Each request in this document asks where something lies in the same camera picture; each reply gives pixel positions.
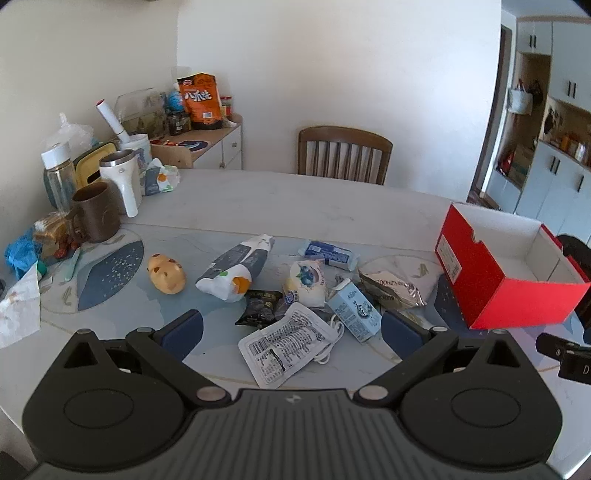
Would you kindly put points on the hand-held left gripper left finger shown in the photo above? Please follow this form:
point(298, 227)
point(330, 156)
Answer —
point(184, 332)

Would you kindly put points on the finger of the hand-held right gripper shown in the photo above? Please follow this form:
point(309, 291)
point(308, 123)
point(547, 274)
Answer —
point(549, 345)

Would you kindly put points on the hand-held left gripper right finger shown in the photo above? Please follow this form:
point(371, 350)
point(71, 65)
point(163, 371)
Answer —
point(399, 334)

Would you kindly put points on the light blue milk carton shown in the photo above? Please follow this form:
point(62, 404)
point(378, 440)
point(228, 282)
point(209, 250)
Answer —
point(355, 314)

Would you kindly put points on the silver snack bag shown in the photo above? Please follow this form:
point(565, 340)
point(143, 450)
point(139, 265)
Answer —
point(392, 286)

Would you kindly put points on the red cardboard box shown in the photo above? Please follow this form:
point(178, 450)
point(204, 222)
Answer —
point(508, 300)

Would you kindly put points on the black bumpy snack packet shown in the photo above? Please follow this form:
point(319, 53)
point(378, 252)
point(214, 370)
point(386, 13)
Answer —
point(256, 316)

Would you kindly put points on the blue tissue pack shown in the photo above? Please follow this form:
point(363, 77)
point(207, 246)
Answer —
point(330, 254)

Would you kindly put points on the blueberry bread package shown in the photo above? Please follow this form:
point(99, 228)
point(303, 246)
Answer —
point(304, 284)

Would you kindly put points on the white round desktop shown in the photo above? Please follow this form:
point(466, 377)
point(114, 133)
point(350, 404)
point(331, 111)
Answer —
point(323, 207)

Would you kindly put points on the blue speckled placemat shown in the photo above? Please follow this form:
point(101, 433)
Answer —
point(445, 300)

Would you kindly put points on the yellow pig toy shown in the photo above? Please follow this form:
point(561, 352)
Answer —
point(166, 274)

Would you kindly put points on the white grey snack pouch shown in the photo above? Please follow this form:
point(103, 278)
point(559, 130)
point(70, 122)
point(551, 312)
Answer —
point(231, 267)

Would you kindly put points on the black chair back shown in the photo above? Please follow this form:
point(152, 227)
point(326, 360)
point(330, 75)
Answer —
point(575, 251)

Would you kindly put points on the green toothbrush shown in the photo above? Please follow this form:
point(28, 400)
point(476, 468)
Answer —
point(73, 265)

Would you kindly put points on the brown mug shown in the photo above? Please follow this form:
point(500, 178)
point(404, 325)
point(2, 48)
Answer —
point(97, 212)

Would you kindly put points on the green white wipe pack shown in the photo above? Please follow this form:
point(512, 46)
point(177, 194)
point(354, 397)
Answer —
point(157, 180)

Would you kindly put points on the white paper napkin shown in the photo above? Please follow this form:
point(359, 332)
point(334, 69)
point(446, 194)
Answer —
point(18, 309)

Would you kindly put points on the white steel-rimmed mug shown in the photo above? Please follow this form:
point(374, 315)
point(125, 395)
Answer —
point(117, 177)

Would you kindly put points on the bagged bread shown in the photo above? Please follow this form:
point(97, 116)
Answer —
point(48, 230)

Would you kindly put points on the blue plastic bag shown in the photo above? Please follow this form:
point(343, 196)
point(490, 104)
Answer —
point(21, 254)

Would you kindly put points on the blue round coaster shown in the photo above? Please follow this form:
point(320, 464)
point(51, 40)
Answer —
point(194, 146)

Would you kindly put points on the red bag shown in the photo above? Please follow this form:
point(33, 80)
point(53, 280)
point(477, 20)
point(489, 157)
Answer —
point(505, 162)

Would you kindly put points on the white side cabinet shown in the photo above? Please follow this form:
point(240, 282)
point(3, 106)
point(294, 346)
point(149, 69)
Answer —
point(226, 147)

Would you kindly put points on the white cup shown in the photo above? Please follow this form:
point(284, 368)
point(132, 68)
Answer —
point(138, 147)

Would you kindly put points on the yellow tissue box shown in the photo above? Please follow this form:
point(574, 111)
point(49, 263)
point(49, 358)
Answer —
point(87, 168)

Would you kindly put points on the clear water bottle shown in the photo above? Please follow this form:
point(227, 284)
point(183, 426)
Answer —
point(57, 180)

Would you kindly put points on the brown wooden chair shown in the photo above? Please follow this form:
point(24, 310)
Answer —
point(344, 134)

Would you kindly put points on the dark jar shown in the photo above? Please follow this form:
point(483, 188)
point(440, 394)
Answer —
point(175, 123)

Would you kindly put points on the red-lidded jar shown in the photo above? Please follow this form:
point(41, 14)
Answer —
point(226, 108)

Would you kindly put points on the clear plastic container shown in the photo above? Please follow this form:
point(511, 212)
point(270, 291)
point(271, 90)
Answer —
point(138, 108)

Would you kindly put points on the white lint roller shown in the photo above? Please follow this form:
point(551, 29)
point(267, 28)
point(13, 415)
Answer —
point(108, 115)

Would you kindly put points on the orange snack bag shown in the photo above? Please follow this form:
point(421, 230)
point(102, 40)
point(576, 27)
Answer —
point(201, 101)

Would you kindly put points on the clear plastic bag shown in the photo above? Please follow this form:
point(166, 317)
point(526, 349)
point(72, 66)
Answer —
point(69, 131)

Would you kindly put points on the light hanging bag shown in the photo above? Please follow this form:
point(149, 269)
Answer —
point(519, 101)

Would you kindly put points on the dark hanging bag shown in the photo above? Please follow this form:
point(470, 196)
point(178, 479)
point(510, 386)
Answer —
point(535, 91)

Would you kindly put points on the white wall cupboard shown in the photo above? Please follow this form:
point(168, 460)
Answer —
point(568, 60)

